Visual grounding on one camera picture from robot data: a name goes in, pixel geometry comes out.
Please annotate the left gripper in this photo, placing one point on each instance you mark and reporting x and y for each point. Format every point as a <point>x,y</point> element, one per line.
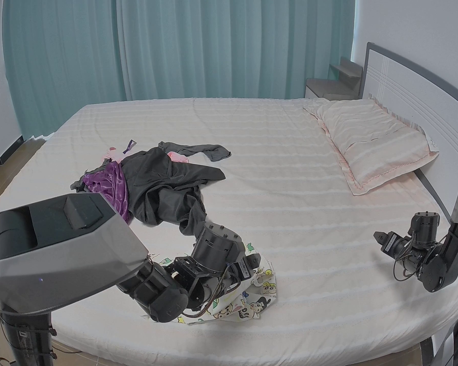
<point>221,284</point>

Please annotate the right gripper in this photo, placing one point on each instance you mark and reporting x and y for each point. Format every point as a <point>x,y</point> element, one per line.
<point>395,245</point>

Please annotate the white printed pyjama top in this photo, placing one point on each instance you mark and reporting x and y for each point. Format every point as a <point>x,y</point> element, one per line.
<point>252,299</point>

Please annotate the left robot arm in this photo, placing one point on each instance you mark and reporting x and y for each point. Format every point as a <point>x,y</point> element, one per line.
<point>61,250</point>

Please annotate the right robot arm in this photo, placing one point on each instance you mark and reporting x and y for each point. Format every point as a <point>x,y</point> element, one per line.
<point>442,257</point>

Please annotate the bed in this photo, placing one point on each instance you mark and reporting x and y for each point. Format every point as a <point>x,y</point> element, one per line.
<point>290,166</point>

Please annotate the pink striped pillow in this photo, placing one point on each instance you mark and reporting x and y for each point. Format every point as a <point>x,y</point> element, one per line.
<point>374,147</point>

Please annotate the black garment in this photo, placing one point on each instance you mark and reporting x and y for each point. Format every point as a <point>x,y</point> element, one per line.
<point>168,189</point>

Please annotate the dark grey thin garment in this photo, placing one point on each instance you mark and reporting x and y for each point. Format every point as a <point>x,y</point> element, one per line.
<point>210,151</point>

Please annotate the pink garment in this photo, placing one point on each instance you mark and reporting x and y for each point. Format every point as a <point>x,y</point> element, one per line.
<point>177,158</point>

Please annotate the purple satin garment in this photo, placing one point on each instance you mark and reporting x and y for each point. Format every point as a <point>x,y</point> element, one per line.
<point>110,189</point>

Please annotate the grey bedside table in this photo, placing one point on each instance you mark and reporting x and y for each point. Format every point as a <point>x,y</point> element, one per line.
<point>320,88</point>

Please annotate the blue-green curtain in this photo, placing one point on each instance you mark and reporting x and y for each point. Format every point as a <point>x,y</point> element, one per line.
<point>232,32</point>
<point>61,52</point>

